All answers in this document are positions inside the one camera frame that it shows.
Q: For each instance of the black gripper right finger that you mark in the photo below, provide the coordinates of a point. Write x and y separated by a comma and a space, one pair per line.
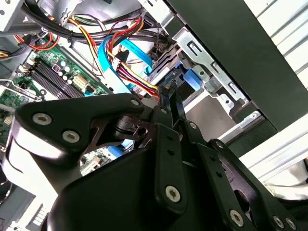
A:
216, 168

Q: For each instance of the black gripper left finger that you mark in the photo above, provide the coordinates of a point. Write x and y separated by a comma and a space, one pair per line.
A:
72, 113

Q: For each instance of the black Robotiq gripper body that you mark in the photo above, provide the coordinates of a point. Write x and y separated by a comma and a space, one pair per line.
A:
115, 199

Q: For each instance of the hard disk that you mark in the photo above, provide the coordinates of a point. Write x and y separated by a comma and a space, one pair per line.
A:
191, 79

